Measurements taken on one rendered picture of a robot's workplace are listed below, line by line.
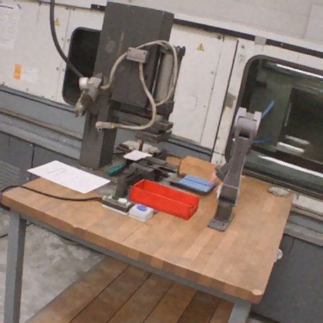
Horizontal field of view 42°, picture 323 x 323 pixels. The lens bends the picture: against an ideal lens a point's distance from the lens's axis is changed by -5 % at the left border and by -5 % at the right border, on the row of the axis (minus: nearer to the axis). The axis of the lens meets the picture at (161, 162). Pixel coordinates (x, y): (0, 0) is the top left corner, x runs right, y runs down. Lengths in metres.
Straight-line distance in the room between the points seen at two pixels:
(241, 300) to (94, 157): 0.98
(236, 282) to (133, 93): 0.93
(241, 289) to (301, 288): 1.29
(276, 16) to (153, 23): 2.82
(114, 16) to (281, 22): 2.83
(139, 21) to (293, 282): 1.65
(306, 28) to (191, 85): 2.21
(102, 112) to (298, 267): 1.39
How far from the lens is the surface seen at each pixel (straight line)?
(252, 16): 4.61
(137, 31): 1.88
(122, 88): 1.91
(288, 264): 2.58
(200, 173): 2.15
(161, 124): 1.88
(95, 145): 2.01
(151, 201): 1.73
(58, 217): 1.54
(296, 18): 4.53
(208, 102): 2.50
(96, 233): 1.47
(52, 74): 3.02
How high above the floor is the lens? 1.58
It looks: 17 degrees down
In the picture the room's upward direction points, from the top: 12 degrees clockwise
